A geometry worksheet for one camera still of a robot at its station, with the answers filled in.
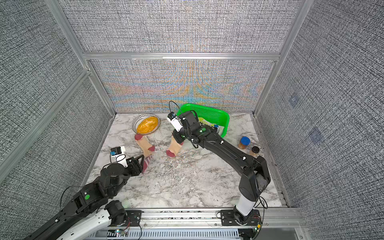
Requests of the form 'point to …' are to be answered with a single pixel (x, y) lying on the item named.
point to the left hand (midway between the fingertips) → (143, 156)
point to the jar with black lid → (254, 151)
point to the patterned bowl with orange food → (145, 124)
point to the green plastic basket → (220, 117)
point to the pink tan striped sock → (147, 149)
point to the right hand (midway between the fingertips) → (175, 127)
